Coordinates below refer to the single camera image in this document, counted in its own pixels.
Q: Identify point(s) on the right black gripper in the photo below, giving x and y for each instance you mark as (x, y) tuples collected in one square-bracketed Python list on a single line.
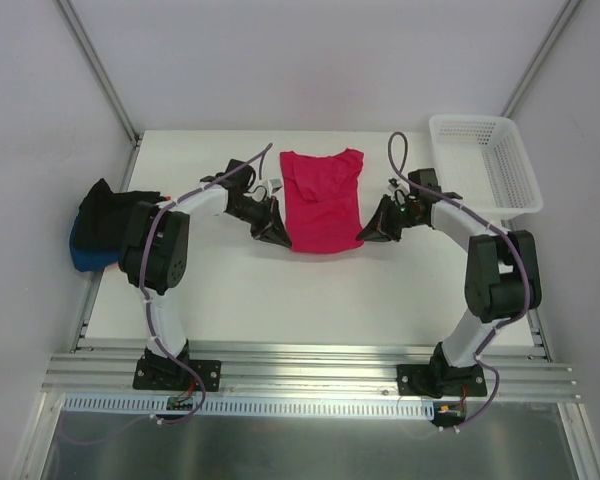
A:
[(390, 218)]

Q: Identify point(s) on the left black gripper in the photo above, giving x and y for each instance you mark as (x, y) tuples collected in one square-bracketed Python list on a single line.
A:
[(268, 220)]

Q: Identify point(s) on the pink t shirt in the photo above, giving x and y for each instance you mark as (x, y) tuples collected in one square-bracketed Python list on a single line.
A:
[(322, 214)]

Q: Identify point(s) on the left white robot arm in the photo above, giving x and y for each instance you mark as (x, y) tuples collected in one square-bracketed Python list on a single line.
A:
[(154, 249)]

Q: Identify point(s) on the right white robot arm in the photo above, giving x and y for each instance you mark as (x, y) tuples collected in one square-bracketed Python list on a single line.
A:
[(501, 279)]

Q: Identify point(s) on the white plastic basket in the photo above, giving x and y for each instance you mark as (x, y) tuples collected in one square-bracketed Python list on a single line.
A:
[(483, 159)]

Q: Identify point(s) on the black folded t shirt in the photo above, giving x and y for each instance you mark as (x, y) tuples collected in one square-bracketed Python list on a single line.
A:
[(103, 216)]

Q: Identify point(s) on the blue folded t shirt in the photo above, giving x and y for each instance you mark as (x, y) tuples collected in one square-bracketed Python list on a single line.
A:
[(92, 257)]

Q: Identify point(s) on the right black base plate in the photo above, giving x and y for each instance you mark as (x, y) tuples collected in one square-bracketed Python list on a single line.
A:
[(422, 380)]

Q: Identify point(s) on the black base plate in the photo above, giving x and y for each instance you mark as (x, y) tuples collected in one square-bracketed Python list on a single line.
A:
[(156, 373), (422, 380)]

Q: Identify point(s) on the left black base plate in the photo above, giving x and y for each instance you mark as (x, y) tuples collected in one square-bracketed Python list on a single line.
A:
[(156, 373)]

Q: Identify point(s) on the aluminium mounting rail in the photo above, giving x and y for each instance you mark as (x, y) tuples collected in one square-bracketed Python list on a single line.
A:
[(525, 374)]

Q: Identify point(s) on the white slotted cable duct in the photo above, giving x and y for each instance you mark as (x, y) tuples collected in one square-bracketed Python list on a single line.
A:
[(251, 407)]

